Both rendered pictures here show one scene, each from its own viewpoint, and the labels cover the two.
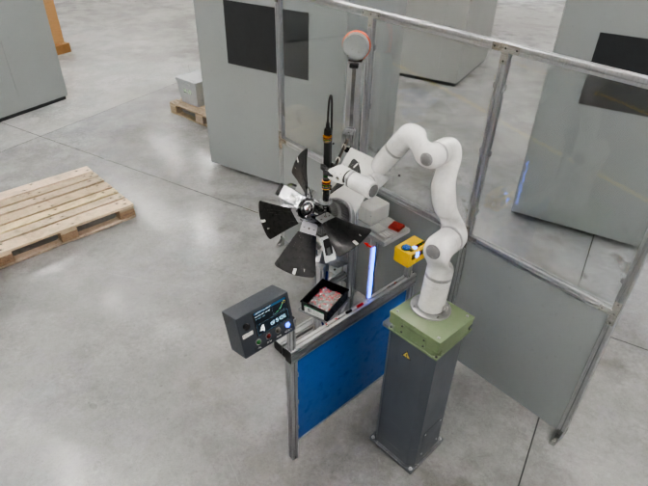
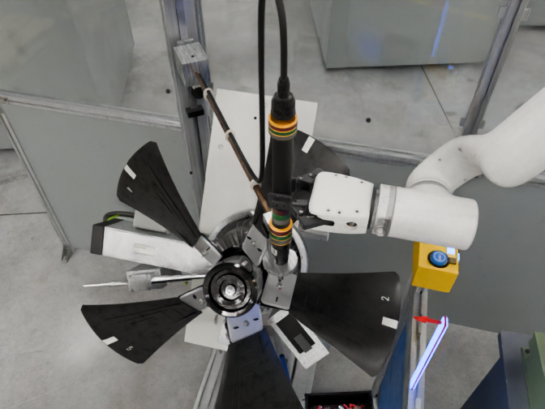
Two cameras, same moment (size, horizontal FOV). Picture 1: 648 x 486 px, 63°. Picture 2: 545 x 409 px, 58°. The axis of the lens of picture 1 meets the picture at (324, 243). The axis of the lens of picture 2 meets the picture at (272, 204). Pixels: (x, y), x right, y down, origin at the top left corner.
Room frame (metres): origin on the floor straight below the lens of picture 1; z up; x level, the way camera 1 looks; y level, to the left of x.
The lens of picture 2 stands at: (1.87, 0.33, 2.10)
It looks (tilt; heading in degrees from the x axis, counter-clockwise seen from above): 48 degrees down; 326
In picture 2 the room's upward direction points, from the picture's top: straight up
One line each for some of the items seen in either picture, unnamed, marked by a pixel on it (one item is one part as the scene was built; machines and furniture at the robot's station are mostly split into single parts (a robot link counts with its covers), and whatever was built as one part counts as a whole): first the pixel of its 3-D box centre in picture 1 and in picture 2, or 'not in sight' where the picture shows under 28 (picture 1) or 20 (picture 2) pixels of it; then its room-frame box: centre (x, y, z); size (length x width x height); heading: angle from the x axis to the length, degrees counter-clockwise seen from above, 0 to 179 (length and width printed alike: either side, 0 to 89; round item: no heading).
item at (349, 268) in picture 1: (347, 271); not in sight; (2.67, -0.16, 0.58); 0.09 x 0.05 x 1.15; 43
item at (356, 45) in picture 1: (356, 45); not in sight; (3.05, -0.15, 1.88); 0.16 x 0.07 x 0.16; 78
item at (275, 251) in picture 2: (326, 166); (281, 192); (2.34, 0.00, 1.49); 0.04 x 0.04 x 0.46
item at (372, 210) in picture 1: (371, 209); not in sight; (2.88, -0.30, 0.92); 0.17 x 0.16 x 0.11; 133
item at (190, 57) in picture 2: (348, 136); (191, 63); (2.96, -0.13, 1.37); 0.10 x 0.07 x 0.09; 168
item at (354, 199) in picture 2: (341, 174); (344, 203); (2.27, -0.08, 1.49); 0.11 x 0.10 x 0.07; 43
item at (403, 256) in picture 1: (411, 252); (434, 256); (2.28, -0.46, 1.02); 0.16 x 0.10 x 0.11; 133
